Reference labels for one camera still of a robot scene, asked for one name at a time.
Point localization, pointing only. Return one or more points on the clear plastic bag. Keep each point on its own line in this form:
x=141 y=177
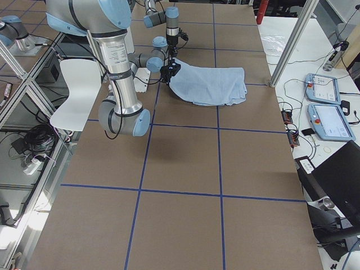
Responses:
x=273 y=44

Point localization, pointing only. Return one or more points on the upper blue teach pendant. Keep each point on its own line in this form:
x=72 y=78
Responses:
x=323 y=89

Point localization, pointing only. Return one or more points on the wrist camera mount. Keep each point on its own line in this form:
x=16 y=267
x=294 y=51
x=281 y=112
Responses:
x=183 y=35

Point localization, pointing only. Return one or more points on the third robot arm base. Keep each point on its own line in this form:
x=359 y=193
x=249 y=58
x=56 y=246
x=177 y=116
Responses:
x=17 y=39

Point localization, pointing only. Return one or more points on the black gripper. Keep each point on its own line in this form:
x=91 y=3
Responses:
x=171 y=42
x=166 y=73

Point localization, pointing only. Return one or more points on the grey aluminium frame post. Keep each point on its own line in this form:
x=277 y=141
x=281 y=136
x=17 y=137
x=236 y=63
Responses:
x=295 y=35

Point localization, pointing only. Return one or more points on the black monitor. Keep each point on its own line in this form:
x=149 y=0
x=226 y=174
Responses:
x=333 y=189

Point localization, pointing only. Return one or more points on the lower blue teach pendant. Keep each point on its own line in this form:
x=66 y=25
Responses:
x=329 y=122

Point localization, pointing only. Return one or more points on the metal water bottle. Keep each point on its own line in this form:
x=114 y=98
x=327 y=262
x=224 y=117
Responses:
x=337 y=53

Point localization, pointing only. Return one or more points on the light blue button-up shirt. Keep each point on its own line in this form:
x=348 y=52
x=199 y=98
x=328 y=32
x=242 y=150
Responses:
x=209 y=86

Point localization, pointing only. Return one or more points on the red fire extinguisher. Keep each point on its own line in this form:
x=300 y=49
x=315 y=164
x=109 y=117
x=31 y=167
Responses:
x=261 y=11

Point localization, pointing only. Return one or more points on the orange black adapter box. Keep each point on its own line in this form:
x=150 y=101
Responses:
x=287 y=116
x=293 y=137

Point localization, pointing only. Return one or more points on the white power strip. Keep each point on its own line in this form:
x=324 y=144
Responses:
x=34 y=166

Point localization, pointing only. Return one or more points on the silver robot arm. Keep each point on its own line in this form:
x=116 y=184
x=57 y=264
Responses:
x=121 y=112
x=163 y=47

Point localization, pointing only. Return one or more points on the white plastic chair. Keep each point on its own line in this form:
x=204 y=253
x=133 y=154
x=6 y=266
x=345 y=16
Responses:
x=83 y=79

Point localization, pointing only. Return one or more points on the blue teach pendant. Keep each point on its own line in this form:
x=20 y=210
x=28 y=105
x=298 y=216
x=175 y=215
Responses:
x=329 y=122
x=323 y=89

